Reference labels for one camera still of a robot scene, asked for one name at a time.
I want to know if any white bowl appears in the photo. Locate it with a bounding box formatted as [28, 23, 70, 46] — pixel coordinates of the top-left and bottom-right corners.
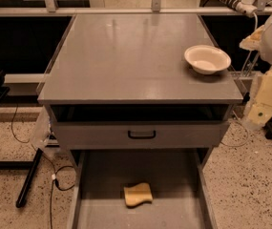
[184, 45, 231, 75]

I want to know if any grey metal rail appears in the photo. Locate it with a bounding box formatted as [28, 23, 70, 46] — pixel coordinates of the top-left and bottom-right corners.
[0, 6, 272, 17]

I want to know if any open grey middle drawer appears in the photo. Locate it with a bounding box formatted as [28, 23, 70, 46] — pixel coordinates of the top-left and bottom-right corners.
[67, 149, 218, 229]

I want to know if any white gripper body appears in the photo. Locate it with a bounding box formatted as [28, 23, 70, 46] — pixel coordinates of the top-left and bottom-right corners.
[243, 67, 272, 130]

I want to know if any white cable at right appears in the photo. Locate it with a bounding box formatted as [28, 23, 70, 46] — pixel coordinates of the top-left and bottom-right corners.
[220, 110, 250, 149]

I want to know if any clear plastic bag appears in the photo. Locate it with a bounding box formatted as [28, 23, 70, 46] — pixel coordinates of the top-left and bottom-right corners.
[30, 108, 59, 149]

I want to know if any black floor cable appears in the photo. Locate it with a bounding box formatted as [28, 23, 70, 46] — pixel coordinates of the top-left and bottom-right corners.
[10, 104, 76, 229]

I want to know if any grey top drawer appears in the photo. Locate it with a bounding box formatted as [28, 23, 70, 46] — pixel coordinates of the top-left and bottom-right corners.
[52, 121, 229, 150]

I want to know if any black table leg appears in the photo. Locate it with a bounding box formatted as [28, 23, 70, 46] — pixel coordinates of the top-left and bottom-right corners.
[15, 149, 43, 208]

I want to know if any white striped power strip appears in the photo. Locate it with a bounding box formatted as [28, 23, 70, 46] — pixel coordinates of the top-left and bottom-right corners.
[219, 0, 257, 17]

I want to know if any grey drawer cabinet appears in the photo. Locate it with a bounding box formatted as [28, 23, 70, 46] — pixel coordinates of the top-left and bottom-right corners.
[38, 14, 242, 173]

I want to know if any black drawer handle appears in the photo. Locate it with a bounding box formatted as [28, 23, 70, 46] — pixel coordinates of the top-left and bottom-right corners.
[128, 131, 157, 139]

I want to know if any yellow sponge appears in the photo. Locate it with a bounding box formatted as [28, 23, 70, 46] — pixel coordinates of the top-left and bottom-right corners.
[124, 182, 153, 207]

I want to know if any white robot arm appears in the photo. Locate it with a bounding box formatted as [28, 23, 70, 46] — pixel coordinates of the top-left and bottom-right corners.
[242, 15, 272, 130]

